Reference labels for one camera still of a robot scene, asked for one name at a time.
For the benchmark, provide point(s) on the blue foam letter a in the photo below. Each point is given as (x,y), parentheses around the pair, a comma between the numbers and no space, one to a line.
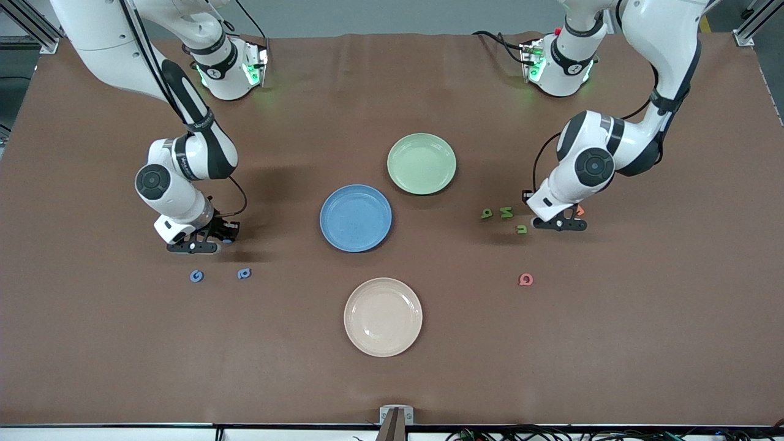
(247,274)

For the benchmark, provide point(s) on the blue foam letter G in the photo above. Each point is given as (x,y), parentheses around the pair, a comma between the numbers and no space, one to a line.
(190,276)

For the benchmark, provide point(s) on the green foam letter M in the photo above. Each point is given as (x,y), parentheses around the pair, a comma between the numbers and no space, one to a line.
(506,213)

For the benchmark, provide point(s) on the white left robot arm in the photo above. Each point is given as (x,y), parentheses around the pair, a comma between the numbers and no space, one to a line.
(667,43)

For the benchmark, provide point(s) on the blue plate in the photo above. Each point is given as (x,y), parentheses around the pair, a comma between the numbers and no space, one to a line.
(355,218)

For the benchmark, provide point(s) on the green plate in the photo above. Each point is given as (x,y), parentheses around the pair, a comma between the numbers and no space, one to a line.
(421,177)

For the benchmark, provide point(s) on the aluminium frame profile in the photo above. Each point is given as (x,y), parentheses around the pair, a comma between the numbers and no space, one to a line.
(744,38)
(49,44)

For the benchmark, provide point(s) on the brown table cover sheet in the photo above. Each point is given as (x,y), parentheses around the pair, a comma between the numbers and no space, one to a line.
(122,343)

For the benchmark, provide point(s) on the beige plate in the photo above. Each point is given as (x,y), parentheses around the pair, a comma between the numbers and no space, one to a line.
(383,317)

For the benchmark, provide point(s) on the dark camera mount post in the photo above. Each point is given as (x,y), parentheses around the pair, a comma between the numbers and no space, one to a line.
(392,432)

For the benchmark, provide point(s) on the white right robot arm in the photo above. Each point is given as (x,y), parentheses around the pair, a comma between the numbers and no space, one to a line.
(98,37)

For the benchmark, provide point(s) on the grey metal bracket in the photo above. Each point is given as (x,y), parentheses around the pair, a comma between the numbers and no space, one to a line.
(384,415)

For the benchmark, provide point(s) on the white table edge rail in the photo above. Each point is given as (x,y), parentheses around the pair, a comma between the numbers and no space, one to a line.
(92,435)

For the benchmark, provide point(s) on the pink foam letter Q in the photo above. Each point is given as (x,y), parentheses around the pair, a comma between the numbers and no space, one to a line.
(520,279)

